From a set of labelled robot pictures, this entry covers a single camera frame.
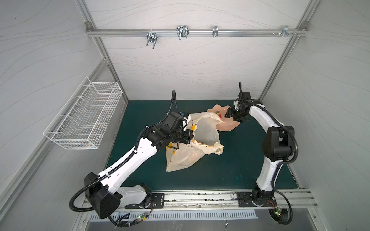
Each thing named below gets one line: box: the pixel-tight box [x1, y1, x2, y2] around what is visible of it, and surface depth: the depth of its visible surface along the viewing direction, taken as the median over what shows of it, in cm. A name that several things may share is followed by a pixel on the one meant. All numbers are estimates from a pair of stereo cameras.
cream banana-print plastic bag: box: [165, 112, 225, 172], surface depth 80 cm
